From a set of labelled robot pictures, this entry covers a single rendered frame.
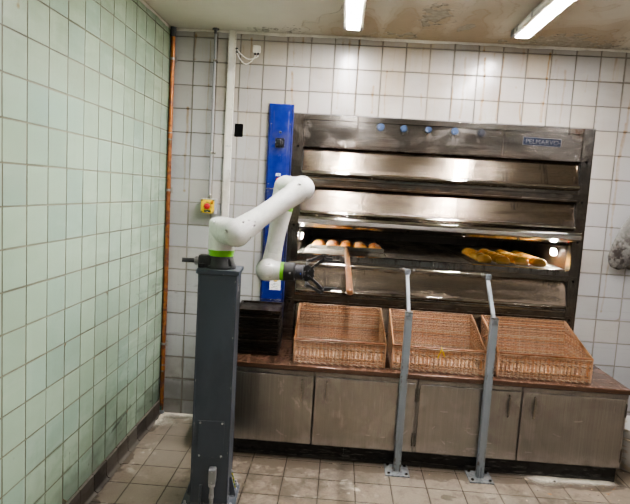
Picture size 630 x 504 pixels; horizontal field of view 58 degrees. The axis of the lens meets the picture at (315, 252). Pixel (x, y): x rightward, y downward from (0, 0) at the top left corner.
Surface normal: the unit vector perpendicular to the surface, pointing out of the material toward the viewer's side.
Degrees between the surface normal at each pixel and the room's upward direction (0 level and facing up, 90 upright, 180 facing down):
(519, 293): 70
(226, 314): 90
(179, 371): 90
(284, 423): 90
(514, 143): 91
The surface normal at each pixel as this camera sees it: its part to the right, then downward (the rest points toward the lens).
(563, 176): -0.03, -0.24
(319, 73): -0.04, 0.11
